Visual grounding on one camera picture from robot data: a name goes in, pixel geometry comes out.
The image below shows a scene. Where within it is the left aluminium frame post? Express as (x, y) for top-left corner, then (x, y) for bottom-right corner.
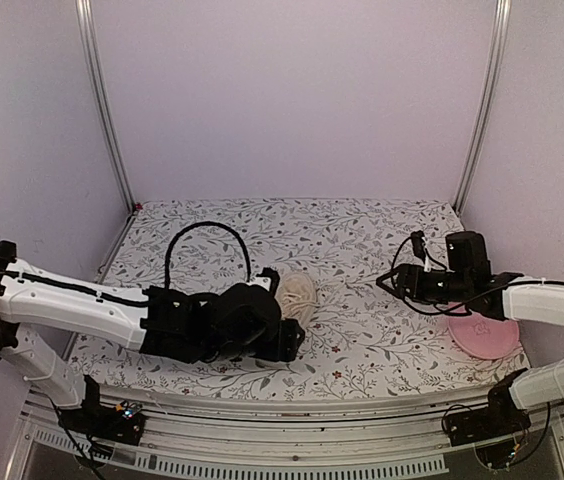
(75, 0), (136, 215)

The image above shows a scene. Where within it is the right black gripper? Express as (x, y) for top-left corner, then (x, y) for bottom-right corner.
(377, 264), (472, 305)

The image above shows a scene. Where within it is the aluminium frame post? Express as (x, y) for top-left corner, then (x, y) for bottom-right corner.
(452, 0), (512, 217)
(75, 0), (136, 215)

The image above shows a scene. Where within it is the cream white sneaker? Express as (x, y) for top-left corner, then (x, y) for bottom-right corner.
(276, 272), (318, 324)

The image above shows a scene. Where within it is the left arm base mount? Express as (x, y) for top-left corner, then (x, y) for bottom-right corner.
(59, 397), (147, 446)

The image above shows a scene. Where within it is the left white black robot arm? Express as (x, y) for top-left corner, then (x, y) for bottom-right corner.
(0, 240), (305, 434)

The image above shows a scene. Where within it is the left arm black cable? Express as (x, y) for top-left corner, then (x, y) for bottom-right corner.
(165, 221), (252, 291)

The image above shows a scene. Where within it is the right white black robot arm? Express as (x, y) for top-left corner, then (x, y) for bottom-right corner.
(376, 231), (564, 436)

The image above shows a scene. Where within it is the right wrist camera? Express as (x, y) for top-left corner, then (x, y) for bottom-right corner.
(410, 230), (432, 273)

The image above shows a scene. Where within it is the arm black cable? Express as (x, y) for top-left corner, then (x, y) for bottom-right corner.
(391, 234), (473, 317)
(165, 221), (252, 291)

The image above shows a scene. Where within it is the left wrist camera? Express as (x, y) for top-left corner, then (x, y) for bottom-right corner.
(250, 267), (281, 296)

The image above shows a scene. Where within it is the floral patterned table mat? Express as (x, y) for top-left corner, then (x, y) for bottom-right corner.
(69, 199), (527, 401)

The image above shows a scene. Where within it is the right aluminium frame post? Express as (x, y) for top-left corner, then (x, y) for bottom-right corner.
(452, 0), (512, 217)

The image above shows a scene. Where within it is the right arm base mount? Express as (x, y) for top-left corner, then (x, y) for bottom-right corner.
(441, 395), (531, 446)

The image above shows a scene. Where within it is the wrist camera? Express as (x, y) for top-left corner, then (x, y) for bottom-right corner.
(250, 267), (281, 296)
(410, 230), (432, 273)

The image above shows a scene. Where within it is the aluminium front rail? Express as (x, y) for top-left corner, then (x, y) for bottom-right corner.
(5, 387), (564, 479)

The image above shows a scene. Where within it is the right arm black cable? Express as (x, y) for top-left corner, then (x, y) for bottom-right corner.
(391, 234), (473, 317)

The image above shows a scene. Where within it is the pink round plate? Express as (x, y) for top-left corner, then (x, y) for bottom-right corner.
(448, 315), (520, 360)

